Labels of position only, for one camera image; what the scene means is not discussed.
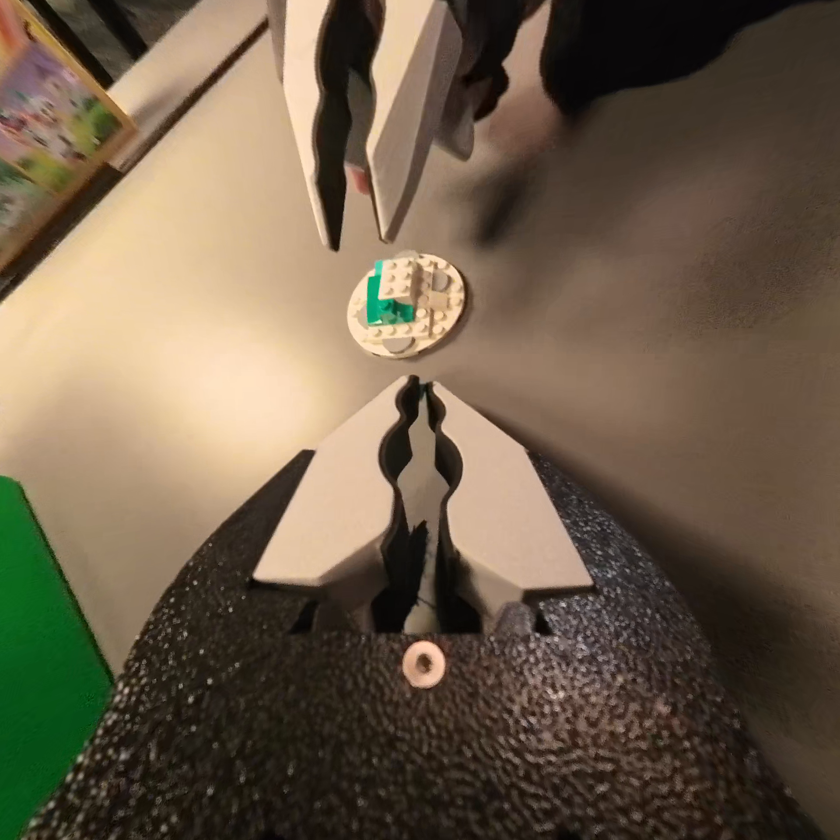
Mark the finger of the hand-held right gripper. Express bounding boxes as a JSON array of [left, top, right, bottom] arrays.
[[266, 0, 350, 253], [364, 0, 465, 242]]

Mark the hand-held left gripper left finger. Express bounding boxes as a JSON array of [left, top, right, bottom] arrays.
[[251, 374, 429, 632]]

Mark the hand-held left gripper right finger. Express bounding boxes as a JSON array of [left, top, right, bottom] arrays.
[[424, 381, 596, 632]]

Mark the round white lego model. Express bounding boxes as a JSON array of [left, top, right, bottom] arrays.
[[346, 249, 471, 359]]

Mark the yellow lego box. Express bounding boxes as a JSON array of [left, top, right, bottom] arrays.
[[0, 0, 139, 270]]

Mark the green plastic bin stack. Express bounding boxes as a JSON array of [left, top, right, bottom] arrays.
[[0, 476, 116, 840]]

